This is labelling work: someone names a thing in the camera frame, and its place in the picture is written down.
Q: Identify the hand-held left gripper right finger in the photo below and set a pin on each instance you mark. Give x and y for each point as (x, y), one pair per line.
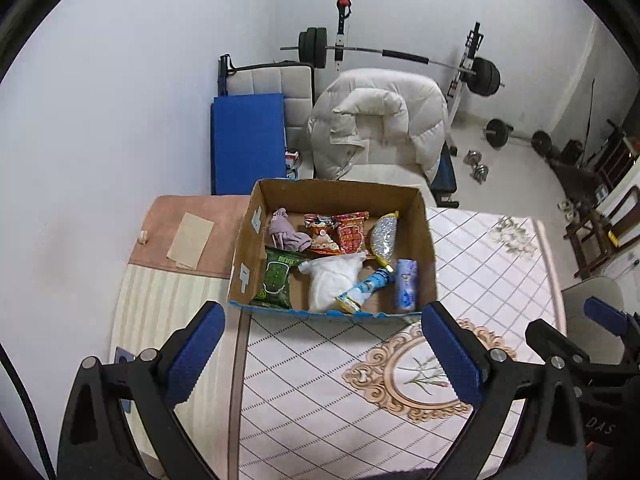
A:
(452, 360)

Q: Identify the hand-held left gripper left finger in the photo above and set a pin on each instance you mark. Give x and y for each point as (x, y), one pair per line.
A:
(195, 355)

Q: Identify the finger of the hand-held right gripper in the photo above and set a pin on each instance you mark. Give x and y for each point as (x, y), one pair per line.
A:
(555, 342)
(605, 315)

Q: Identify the blue tissue packet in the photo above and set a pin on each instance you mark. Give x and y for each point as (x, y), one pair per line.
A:
(406, 285)

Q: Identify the blue white tube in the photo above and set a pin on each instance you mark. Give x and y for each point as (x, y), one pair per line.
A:
(365, 290)

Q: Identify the green wet wipes packet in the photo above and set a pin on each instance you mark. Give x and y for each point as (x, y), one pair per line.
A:
(277, 277)

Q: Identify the silver glitter packet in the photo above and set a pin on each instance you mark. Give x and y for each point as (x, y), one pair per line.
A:
(384, 237)

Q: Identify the white plastic bag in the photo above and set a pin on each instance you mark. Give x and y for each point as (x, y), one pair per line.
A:
(327, 280)

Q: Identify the purple socks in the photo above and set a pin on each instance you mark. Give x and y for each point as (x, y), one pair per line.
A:
(287, 232)

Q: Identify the red snack packet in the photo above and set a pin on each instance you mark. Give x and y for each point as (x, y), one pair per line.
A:
(351, 232)

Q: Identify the small cake snack packet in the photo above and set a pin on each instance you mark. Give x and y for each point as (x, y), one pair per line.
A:
(321, 235)

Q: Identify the cardboard box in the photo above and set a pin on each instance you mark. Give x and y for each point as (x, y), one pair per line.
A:
(345, 196)

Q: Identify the pink and cream bedcover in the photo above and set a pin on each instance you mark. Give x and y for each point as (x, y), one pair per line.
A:
(160, 300)

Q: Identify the dark wooden chair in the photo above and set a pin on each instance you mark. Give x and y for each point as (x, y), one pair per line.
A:
(590, 240)

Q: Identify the pair of white shoes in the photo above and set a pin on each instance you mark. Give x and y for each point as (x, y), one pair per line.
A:
(566, 208)

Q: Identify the tan paper piece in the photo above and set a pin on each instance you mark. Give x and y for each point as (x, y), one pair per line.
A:
(191, 240)

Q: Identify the printed quilted tablecloth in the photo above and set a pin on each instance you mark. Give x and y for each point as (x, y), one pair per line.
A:
(320, 400)

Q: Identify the black bag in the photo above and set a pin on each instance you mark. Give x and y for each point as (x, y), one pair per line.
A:
(571, 152)

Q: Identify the chrome dumbbell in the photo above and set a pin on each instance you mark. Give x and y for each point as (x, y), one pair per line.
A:
(471, 157)
(481, 172)

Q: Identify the short barbell with black plates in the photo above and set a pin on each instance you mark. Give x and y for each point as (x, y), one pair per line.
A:
(497, 132)

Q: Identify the blue folded mat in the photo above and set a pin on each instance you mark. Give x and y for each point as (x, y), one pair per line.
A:
(247, 145)

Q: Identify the small red white box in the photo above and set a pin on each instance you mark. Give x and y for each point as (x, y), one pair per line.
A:
(292, 160)

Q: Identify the white puffer jacket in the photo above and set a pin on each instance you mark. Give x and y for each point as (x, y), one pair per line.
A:
(375, 105)

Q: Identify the barbell on rack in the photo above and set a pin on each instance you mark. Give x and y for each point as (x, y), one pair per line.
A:
(462, 80)

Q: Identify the beige tufted sofa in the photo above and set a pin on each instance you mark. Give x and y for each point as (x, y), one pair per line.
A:
(270, 82)

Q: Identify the racked barbell with black plates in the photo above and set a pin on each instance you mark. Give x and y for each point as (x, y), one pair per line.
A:
(400, 55)

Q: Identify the black exercise frame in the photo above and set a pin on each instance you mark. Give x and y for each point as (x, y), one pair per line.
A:
(226, 70)

